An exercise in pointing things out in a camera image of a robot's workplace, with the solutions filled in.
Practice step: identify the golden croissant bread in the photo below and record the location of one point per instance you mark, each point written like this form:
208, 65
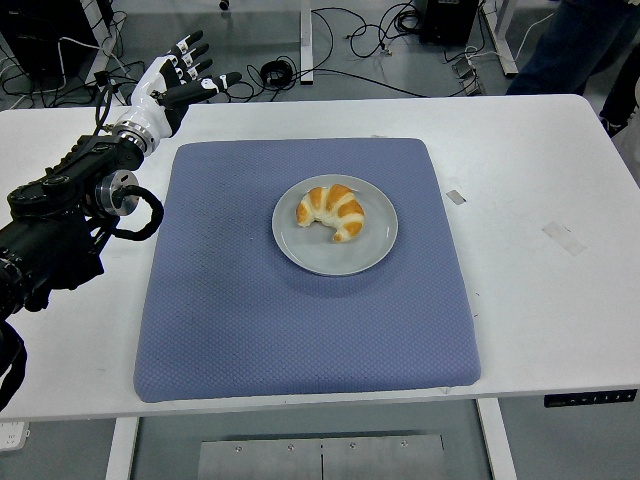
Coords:
345, 210

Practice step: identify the person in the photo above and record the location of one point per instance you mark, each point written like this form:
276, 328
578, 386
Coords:
622, 100
565, 45

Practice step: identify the white power strip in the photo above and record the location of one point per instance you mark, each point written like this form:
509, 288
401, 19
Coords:
12, 436

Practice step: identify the grey metal plate with screws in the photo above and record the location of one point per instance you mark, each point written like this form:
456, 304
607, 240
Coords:
300, 460

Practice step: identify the blue quilted mat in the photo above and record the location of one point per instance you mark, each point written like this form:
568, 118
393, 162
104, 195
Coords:
250, 325

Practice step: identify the black power adapter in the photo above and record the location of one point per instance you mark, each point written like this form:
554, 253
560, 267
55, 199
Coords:
102, 78

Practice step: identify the large black equipment box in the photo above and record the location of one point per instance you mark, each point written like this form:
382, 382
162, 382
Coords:
40, 35

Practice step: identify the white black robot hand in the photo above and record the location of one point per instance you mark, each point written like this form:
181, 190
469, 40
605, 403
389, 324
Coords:
150, 112

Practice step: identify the grey metal foot pedal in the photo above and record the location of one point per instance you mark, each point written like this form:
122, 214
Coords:
470, 75

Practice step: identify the large clear tape piece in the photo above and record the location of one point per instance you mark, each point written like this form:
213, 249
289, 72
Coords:
564, 239

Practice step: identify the small clear tape piece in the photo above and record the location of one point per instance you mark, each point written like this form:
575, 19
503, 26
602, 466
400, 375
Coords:
456, 197

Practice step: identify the round grey plate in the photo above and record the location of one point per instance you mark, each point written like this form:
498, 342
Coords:
325, 255

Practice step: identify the small black equipment box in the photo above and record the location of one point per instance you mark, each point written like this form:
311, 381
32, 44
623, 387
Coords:
445, 20

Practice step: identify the white background table leg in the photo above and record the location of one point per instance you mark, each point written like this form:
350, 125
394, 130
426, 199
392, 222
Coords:
505, 50
102, 60
306, 40

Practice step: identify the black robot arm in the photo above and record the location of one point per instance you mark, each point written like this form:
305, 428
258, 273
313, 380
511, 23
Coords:
50, 240

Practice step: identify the black table control panel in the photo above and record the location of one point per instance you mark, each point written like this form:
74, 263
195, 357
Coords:
590, 399

